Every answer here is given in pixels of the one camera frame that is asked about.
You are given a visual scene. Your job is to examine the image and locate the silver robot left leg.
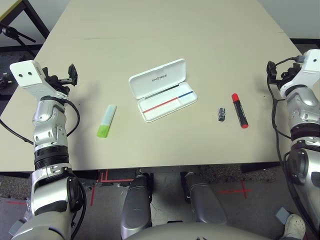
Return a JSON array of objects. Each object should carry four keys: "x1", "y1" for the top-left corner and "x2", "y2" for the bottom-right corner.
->
[{"x1": 120, "y1": 174, "x2": 154, "y2": 237}]

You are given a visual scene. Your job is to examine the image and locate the grey robot torso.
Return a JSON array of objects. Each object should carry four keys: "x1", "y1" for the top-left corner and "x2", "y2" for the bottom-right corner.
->
[{"x1": 121, "y1": 222, "x2": 286, "y2": 240}]

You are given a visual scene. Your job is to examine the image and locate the red and black marker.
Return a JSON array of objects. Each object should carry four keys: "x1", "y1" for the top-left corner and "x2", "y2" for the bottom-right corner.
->
[{"x1": 231, "y1": 92, "x2": 250, "y2": 130}]

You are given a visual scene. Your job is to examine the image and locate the green highlighter with clear cap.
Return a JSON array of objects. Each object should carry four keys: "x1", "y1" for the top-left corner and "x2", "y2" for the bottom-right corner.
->
[{"x1": 96, "y1": 104, "x2": 118, "y2": 139}]

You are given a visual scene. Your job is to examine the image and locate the black stand base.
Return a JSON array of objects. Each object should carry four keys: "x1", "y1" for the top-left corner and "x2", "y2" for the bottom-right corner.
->
[{"x1": 0, "y1": 71, "x2": 13, "y2": 97}]

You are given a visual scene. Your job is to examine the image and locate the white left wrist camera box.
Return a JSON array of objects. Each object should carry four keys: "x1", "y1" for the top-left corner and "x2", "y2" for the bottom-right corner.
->
[{"x1": 9, "y1": 59, "x2": 69, "y2": 99}]

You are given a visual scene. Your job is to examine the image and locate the silver robot leg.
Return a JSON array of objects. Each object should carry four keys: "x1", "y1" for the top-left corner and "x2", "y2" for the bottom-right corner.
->
[
  {"x1": 183, "y1": 171, "x2": 228, "y2": 225},
  {"x1": 120, "y1": 174, "x2": 154, "y2": 237}
]

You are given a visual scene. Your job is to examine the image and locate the white sneaker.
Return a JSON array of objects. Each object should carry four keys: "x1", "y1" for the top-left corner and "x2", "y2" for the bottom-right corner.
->
[{"x1": 283, "y1": 213, "x2": 307, "y2": 240}]

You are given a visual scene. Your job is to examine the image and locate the silver robot right leg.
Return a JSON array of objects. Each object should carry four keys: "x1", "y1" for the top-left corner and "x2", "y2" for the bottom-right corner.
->
[{"x1": 183, "y1": 171, "x2": 228, "y2": 225}]

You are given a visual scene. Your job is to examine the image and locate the grey square floor pad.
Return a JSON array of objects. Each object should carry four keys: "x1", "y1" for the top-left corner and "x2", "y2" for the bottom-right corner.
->
[{"x1": 274, "y1": 206, "x2": 291, "y2": 225}]

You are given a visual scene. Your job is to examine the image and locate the black tripod stand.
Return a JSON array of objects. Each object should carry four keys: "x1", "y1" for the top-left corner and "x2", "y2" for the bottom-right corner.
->
[{"x1": 0, "y1": 21, "x2": 37, "y2": 59}]

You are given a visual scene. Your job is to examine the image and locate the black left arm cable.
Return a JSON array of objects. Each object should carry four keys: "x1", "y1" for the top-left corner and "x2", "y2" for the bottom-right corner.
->
[{"x1": 0, "y1": 98, "x2": 88, "y2": 228}]

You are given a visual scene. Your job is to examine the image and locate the yellow table with black frame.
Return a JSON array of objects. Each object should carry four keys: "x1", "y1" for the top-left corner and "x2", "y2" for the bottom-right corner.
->
[{"x1": 0, "y1": 0, "x2": 51, "y2": 48}]

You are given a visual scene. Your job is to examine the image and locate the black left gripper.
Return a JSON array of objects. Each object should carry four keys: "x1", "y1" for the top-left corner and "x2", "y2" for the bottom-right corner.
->
[{"x1": 44, "y1": 63, "x2": 79, "y2": 95}]

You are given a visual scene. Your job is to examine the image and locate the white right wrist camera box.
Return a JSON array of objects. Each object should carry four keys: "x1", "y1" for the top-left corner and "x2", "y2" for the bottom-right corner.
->
[{"x1": 279, "y1": 49, "x2": 320, "y2": 98}]

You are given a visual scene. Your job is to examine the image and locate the small black silver binder clip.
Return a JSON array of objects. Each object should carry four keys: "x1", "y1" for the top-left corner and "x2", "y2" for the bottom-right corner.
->
[{"x1": 216, "y1": 107, "x2": 227, "y2": 123}]

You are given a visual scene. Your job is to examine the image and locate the black table frame bar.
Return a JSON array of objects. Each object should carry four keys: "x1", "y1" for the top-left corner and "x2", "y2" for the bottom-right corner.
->
[{"x1": 239, "y1": 161, "x2": 281, "y2": 174}]

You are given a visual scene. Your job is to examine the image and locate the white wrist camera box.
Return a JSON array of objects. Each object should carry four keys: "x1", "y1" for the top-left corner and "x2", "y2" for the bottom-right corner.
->
[
  {"x1": 9, "y1": 59, "x2": 69, "y2": 99},
  {"x1": 279, "y1": 49, "x2": 320, "y2": 98}
]

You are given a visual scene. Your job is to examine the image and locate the white hinged pencil case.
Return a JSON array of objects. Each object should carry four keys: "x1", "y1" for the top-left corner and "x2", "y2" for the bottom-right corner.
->
[{"x1": 128, "y1": 58, "x2": 198, "y2": 123}]

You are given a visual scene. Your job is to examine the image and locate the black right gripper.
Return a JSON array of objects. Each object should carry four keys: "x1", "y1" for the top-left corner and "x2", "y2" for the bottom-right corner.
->
[{"x1": 266, "y1": 60, "x2": 302, "y2": 85}]

